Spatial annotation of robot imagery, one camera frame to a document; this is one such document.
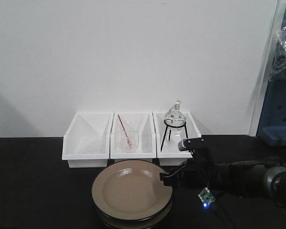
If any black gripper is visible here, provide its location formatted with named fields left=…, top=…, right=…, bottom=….
left=159, top=147, right=214, bottom=188

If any tan round plate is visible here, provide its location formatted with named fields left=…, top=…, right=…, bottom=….
left=94, top=200, right=173, bottom=229
left=92, top=160, right=173, bottom=220

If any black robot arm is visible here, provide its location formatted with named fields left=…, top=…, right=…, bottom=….
left=160, top=148, right=286, bottom=208

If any right white storage bin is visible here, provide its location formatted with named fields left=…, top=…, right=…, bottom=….
left=153, top=112, right=201, bottom=166

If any white storage bin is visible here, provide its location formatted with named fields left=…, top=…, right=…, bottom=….
left=153, top=112, right=201, bottom=166
left=110, top=112, right=156, bottom=161
left=62, top=112, right=114, bottom=168

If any green circuit board right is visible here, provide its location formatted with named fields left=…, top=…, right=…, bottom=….
left=198, top=187, right=215, bottom=208

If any clear glass beaker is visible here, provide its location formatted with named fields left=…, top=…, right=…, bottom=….
left=120, top=129, right=139, bottom=153

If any round glass flask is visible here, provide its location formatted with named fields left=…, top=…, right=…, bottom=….
left=164, top=100, right=186, bottom=130

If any middle white storage bin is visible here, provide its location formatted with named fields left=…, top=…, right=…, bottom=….
left=110, top=112, right=156, bottom=161

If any clear glass funnel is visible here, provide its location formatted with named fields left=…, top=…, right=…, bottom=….
left=82, top=137, right=106, bottom=154

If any left white storage bin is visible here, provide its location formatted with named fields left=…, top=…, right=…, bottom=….
left=62, top=112, right=114, bottom=168

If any blue pegboard drying rack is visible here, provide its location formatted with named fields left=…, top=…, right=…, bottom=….
left=255, top=0, right=286, bottom=147

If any clear plastic bag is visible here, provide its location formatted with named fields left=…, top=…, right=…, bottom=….
left=268, top=0, right=286, bottom=83

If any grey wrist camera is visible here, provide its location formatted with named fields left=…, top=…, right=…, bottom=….
left=178, top=137, right=206, bottom=152

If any black wire tripod stand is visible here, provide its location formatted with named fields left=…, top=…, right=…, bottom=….
left=160, top=120, right=188, bottom=152

